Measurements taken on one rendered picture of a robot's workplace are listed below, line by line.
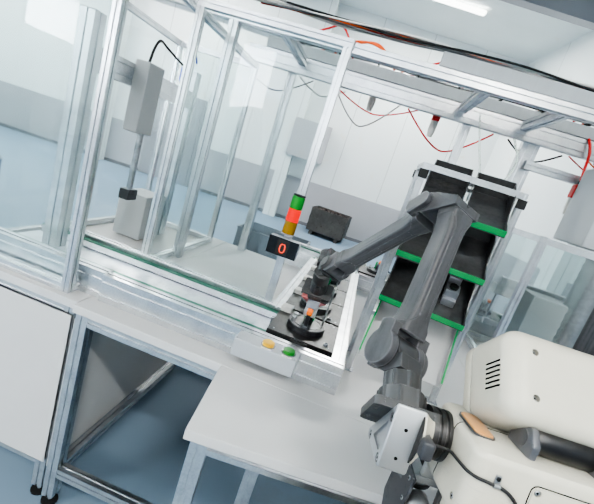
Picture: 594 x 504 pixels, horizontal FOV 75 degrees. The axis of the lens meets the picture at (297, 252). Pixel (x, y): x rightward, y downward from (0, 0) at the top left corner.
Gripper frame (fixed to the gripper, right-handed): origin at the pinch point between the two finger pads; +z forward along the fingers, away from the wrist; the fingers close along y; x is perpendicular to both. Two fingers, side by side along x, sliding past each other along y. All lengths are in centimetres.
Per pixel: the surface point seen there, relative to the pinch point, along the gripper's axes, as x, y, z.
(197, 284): 2, 48, 16
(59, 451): 71, 69, 47
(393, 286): -10.5, -24.3, -11.5
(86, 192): 7, 82, -25
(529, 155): -138, -81, 0
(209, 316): 21.3, 30.7, -2.4
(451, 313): -7.0, -44.7, -13.0
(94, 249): 3, 96, 18
